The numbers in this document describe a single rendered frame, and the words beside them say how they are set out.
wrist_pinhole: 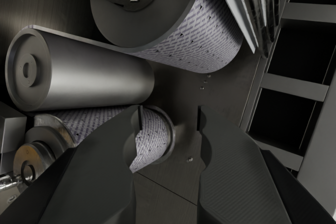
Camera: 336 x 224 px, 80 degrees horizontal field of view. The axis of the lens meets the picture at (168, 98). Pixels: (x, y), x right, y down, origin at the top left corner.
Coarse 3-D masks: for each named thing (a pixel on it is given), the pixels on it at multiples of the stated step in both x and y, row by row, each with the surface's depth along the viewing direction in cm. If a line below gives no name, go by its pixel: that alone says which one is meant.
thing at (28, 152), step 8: (24, 144) 26; (32, 144) 25; (40, 144) 26; (16, 152) 27; (24, 152) 26; (32, 152) 25; (40, 152) 25; (48, 152) 25; (16, 160) 27; (24, 160) 26; (32, 160) 25; (40, 160) 24; (48, 160) 25; (16, 168) 27; (24, 168) 26; (32, 168) 25; (40, 168) 24; (24, 176) 26; (32, 176) 25; (24, 184) 26
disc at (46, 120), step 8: (32, 120) 28; (40, 120) 28; (48, 120) 27; (56, 120) 26; (56, 128) 26; (64, 128) 25; (64, 136) 25; (72, 136) 25; (64, 144) 25; (72, 144) 25
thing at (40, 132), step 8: (32, 128) 28; (40, 128) 27; (48, 128) 26; (24, 136) 29; (32, 136) 28; (40, 136) 27; (48, 136) 26; (56, 136) 25; (48, 144) 26; (56, 144) 25; (56, 152) 25
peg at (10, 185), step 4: (12, 176) 26; (16, 176) 26; (20, 176) 26; (0, 180) 24; (4, 180) 25; (8, 180) 25; (12, 180) 25; (16, 180) 26; (20, 180) 26; (0, 184) 24; (4, 184) 24; (8, 184) 25; (12, 184) 25; (16, 184) 26; (20, 184) 26; (0, 188) 24; (4, 188) 24; (8, 188) 25
